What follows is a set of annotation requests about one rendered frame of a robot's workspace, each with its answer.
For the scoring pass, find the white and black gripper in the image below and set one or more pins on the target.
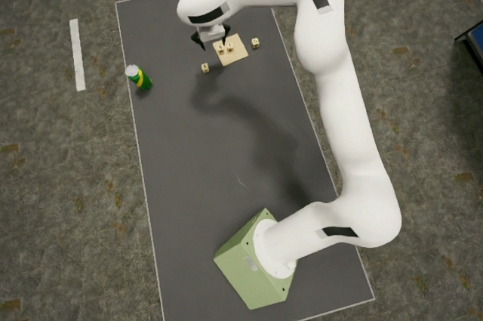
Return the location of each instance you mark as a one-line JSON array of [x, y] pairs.
[[199, 40]]

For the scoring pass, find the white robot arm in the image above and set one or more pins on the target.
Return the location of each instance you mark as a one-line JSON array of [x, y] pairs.
[[367, 213]]

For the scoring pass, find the beige square mat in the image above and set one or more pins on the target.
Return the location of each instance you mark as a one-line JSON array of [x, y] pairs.
[[230, 57]]

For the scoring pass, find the green drink can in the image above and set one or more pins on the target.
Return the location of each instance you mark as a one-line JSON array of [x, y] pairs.
[[136, 75]]

